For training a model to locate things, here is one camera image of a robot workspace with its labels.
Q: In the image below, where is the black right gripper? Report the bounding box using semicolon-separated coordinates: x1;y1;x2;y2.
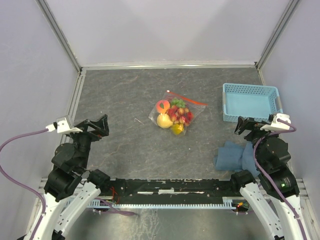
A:
233;115;279;168

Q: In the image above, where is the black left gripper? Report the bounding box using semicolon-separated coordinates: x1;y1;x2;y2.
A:
68;113;110;170

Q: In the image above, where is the yellow lemon fruit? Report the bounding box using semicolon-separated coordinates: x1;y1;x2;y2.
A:
170;123;185;135

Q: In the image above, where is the red cherry bunch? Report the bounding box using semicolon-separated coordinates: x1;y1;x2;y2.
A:
166;107;195;127

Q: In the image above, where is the green grape bunch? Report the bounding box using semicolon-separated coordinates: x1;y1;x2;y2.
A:
170;98;186;108

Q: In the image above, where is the yellow mango fruit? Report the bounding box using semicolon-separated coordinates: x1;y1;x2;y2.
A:
156;113;173;129

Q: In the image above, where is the orange peach fruit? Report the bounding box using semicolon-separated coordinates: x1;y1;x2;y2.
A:
155;100;171;114

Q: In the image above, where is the clear zip bag orange zipper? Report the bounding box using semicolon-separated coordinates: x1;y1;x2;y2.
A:
148;90;207;136

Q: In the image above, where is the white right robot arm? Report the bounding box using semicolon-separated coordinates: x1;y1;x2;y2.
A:
229;113;312;240

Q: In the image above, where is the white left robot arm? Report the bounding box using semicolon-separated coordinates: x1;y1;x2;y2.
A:
21;114;111;240

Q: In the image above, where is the light blue plastic basket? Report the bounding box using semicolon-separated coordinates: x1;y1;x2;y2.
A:
222;83;283;123

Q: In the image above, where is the blue cloth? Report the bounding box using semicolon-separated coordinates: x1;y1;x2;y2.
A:
213;141;260;177

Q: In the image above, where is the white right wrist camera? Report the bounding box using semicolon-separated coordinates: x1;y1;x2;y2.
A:
260;113;291;132

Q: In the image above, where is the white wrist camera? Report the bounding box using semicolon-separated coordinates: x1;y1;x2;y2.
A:
260;113;291;132
45;115;83;135

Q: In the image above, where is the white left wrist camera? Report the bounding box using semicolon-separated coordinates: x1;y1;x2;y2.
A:
45;115;83;135

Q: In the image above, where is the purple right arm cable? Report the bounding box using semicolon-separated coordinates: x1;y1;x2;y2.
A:
234;118;310;240

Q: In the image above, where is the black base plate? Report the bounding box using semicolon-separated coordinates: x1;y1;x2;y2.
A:
100;178;241;202

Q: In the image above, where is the light blue cable duct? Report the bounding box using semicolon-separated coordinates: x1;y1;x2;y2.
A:
88;195;235;210

